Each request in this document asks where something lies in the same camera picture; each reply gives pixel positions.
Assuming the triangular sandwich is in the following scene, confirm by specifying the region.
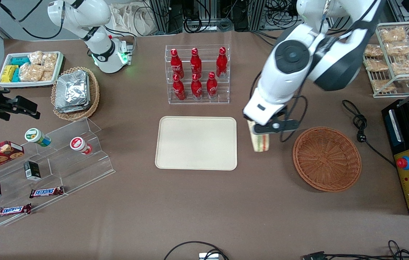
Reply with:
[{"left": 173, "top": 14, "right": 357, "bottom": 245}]
[{"left": 247, "top": 121, "right": 271, "bottom": 153}]

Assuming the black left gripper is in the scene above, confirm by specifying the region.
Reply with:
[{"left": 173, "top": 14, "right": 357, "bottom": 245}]
[{"left": 262, "top": 105, "right": 289, "bottom": 124}]

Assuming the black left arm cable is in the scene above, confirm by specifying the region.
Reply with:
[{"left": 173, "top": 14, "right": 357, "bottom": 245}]
[{"left": 279, "top": 95, "right": 309, "bottom": 143}]

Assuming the brown snickers bar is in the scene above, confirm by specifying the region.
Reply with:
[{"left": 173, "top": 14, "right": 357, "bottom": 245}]
[
  {"left": 0, "top": 203, "right": 32, "bottom": 218},
  {"left": 29, "top": 186, "right": 65, "bottom": 199}
]

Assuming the beige plastic tray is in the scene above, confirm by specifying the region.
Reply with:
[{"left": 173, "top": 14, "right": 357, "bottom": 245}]
[{"left": 155, "top": 116, "right": 238, "bottom": 171}]

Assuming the round brown wicker basket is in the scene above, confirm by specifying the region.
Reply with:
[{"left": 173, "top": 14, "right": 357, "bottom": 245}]
[{"left": 293, "top": 126, "right": 362, "bottom": 192}]

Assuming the green lid snack cup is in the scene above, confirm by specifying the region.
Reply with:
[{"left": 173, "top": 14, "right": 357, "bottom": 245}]
[{"left": 25, "top": 128, "right": 52, "bottom": 147}]

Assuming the oval light wicker basket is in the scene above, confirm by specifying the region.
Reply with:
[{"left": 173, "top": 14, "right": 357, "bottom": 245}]
[{"left": 51, "top": 66, "right": 100, "bottom": 122}]

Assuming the aluminium frame post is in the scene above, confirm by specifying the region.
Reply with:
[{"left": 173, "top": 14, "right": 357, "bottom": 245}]
[
  {"left": 149, "top": 0, "right": 170, "bottom": 35},
  {"left": 249, "top": 0, "right": 266, "bottom": 31}
]

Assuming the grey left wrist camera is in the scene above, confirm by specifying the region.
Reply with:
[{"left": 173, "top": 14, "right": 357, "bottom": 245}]
[{"left": 253, "top": 118, "right": 301, "bottom": 135}]

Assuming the red lid snack cup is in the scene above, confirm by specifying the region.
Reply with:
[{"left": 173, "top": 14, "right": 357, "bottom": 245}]
[{"left": 70, "top": 137, "right": 93, "bottom": 155}]

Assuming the clear acrylic bottle rack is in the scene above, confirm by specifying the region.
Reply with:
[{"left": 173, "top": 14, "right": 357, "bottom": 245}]
[{"left": 165, "top": 44, "right": 230, "bottom": 105}]

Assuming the yellow snack pack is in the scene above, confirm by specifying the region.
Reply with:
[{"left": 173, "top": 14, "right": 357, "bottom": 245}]
[{"left": 1, "top": 65, "right": 19, "bottom": 83}]

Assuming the white rectangular snack tray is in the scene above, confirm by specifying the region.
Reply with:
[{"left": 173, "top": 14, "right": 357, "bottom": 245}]
[{"left": 0, "top": 51, "right": 64, "bottom": 88}]

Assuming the black cable with connector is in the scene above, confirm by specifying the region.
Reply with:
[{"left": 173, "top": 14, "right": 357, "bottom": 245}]
[{"left": 302, "top": 240, "right": 409, "bottom": 260}]

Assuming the clear acrylic stepped display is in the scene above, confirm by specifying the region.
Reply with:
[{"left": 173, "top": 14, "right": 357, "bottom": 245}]
[{"left": 0, "top": 117, "right": 116, "bottom": 227}]

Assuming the red cola bottle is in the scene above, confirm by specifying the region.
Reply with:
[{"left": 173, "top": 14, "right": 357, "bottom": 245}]
[
  {"left": 173, "top": 74, "right": 187, "bottom": 101},
  {"left": 216, "top": 47, "right": 228, "bottom": 78},
  {"left": 190, "top": 48, "right": 203, "bottom": 77},
  {"left": 191, "top": 73, "right": 203, "bottom": 100},
  {"left": 206, "top": 71, "right": 218, "bottom": 100},
  {"left": 170, "top": 49, "right": 184, "bottom": 78}
]

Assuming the black power cable with plug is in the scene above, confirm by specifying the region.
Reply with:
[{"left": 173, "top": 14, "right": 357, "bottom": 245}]
[{"left": 341, "top": 100, "right": 397, "bottom": 168}]

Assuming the silver foil pack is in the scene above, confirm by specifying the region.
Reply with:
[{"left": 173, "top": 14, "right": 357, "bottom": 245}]
[
  {"left": 55, "top": 97, "right": 91, "bottom": 114},
  {"left": 56, "top": 70, "right": 89, "bottom": 107}
]

